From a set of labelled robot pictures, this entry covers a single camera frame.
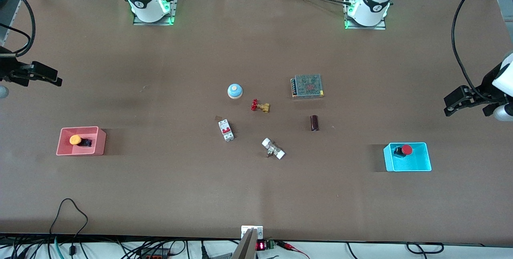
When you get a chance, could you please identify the yellow push button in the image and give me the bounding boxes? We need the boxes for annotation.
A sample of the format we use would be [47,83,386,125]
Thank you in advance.
[69,134,93,148]

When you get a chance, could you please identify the red push button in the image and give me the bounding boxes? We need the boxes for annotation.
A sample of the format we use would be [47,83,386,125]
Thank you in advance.
[392,144,414,159]

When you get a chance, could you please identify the cyan plastic box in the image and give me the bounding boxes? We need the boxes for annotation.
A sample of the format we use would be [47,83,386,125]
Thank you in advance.
[384,142,432,172]

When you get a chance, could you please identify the pink plastic box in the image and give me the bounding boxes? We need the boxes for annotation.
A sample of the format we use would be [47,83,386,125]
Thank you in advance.
[56,126,107,156]

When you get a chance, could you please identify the metal mesh power supply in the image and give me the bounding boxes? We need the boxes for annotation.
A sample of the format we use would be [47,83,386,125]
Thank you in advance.
[291,74,325,99]

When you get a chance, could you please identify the white circuit breaker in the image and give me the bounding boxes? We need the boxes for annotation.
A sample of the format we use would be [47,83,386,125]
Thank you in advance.
[218,119,235,142]

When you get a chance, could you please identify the metal valve with white ends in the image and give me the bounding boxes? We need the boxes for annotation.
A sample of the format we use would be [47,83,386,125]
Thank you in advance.
[262,138,286,160]

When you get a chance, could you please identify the red clip lead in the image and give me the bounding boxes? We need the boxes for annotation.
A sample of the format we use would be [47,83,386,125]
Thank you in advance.
[278,241,310,259]

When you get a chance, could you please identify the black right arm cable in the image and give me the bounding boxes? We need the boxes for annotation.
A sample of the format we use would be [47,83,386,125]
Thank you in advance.
[0,0,36,57]

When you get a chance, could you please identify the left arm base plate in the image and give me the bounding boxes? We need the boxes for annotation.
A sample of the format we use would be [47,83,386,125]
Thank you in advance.
[344,0,387,30]

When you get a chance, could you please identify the black looped cable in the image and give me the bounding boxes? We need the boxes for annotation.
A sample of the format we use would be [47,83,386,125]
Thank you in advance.
[49,198,89,256]

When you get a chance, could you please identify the black coiled cable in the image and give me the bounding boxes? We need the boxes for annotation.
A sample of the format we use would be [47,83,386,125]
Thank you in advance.
[406,242,444,254]

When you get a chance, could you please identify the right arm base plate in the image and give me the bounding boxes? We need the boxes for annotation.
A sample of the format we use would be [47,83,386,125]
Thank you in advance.
[133,0,179,26]

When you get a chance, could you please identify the red-handled brass valve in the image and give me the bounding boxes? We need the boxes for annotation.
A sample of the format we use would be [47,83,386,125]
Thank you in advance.
[251,99,271,113]

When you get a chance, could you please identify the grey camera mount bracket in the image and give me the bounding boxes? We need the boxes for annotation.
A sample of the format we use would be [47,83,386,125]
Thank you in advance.
[230,225,264,259]

